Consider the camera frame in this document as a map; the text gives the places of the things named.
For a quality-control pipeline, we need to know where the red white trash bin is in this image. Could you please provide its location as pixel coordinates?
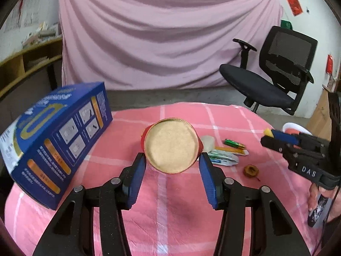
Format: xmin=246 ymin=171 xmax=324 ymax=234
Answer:
xmin=282 ymin=122 xmax=312 ymax=135

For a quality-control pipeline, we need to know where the wooden shelf desk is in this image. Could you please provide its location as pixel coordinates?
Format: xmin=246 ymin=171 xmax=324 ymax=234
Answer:
xmin=1 ymin=36 xmax=62 ymax=99

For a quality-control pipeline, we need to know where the black mesh office chair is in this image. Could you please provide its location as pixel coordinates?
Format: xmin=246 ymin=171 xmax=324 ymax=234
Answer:
xmin=219 ymin=26 xmax=318 ymax=116

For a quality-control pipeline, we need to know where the red hanging lantern ornament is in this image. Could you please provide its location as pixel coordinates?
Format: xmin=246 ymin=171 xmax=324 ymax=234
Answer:
xmin=325 ymin=54 xmax=334 ymax=75

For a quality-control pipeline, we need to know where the wooden cabinet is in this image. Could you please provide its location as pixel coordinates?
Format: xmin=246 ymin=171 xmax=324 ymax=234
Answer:
xmin=306 ymin=86 xmax=332 ymax=140

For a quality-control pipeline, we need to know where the yellow orange wrapper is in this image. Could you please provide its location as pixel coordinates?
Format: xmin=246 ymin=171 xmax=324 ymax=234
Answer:
xmin=215 ymin=146 xmax=249 ymax=156

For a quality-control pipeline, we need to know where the yellow small wrapper piece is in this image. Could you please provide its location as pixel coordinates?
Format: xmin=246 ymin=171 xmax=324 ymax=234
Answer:
xmin=264 ymin=128 xmax=274 ymax=138

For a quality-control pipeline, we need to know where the person's right hand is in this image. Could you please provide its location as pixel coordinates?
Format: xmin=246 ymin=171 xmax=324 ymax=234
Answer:
xmin=308 ymin=183 xmax=341 ymax=222

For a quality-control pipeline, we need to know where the white tissue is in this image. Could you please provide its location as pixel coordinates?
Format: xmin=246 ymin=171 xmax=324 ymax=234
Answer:
xmin=200 ymin=135 xmax=215 ymax=153

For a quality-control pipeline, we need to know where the green battery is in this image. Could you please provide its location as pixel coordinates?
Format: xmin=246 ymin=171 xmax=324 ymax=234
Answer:
xmin=224 ymin=139 xmax=246 ymax=150

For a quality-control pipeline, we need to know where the pink checked tablecloth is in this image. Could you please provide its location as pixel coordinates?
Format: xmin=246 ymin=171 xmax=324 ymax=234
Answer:
xmin=4 ymin=102 xmax=323 ymax=256

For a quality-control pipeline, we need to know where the red diamond wall poster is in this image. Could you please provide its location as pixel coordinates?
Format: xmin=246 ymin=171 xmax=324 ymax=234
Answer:
xmin=287 ymin=0 xmax=303 ymax=16

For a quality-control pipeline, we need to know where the blue cardboard box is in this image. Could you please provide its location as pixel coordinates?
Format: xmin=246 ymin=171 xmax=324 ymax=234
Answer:
xmin=1 ymin=82 xmax=113 ymax=210

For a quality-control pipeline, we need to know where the green wall sign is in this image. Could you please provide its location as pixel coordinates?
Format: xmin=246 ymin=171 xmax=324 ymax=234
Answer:
xmin=280 ymin=20 xmax=293 ymax=30

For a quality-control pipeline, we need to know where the pink hanging sheet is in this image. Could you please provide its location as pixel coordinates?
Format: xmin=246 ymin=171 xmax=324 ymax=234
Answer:
xmin=59 ymin=0 xmax=283 ymax=91

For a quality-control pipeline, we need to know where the white green plastic wrapper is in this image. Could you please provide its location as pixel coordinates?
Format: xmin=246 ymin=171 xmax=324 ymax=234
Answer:
xmin=208 ymin=150 xmax=239 ymax=166

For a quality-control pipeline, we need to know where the stack of papers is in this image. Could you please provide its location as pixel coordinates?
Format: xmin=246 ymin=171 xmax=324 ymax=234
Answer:
xmin=21 ymin=21 xmax=62 ymax=48

